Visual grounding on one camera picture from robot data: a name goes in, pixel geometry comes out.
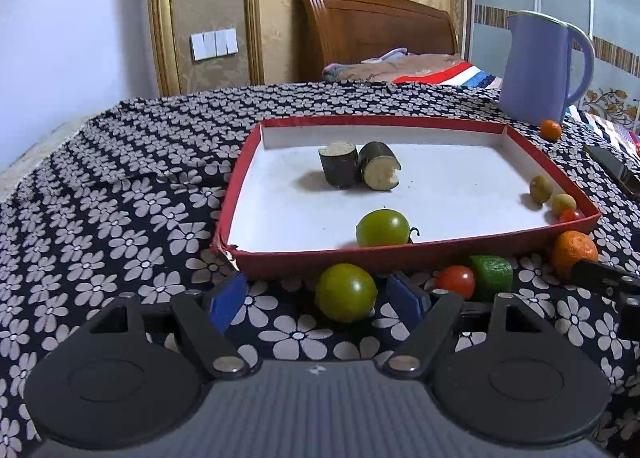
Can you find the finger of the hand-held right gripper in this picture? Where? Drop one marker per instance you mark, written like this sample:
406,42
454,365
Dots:
602,275

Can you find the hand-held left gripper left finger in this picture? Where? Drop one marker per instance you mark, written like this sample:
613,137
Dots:
226,299

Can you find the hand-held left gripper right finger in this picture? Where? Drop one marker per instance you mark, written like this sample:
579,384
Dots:
404,295

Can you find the large orange mandarin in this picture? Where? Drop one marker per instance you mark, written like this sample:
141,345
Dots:
575,248

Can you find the green tomato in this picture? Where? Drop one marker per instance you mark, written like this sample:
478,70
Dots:
382,228
345,293

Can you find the pale yellow small fruit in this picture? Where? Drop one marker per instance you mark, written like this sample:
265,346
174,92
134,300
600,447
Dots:
564,203

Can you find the olive green small fruit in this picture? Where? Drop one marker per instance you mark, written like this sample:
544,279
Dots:
540,189

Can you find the red shallow cardboard box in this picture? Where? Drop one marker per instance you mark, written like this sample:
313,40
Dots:
450,178

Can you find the dark sugarcane piece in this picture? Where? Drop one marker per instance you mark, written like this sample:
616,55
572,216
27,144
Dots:
339,165
379,168

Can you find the red cherry tomato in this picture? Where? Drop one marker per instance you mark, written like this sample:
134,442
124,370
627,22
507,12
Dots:
455,282
571,216

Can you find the green lime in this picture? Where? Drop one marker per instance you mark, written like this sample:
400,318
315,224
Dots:
492,277

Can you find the black white floral tablecloth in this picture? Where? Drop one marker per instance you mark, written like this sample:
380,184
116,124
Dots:
125,198

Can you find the patchwork patterned cloth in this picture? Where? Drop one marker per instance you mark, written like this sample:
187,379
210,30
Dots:
610,130

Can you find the small orange mandarin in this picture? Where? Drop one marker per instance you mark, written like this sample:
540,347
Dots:
550,130

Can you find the blue pitcher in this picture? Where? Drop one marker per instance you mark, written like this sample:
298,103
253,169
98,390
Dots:
535,73

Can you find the red white blue striped blanket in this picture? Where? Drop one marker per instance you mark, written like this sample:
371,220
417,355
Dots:
450,74

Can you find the brown pink bedding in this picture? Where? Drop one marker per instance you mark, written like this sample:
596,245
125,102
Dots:
380,69

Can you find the wooden bed headboard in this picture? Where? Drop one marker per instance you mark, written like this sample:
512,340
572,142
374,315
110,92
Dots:
370,28

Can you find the white wall light switch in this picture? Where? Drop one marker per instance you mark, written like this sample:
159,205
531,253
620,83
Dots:
214,44

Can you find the gold wall moulding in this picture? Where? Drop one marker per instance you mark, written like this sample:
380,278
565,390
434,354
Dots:
162,18
252,13

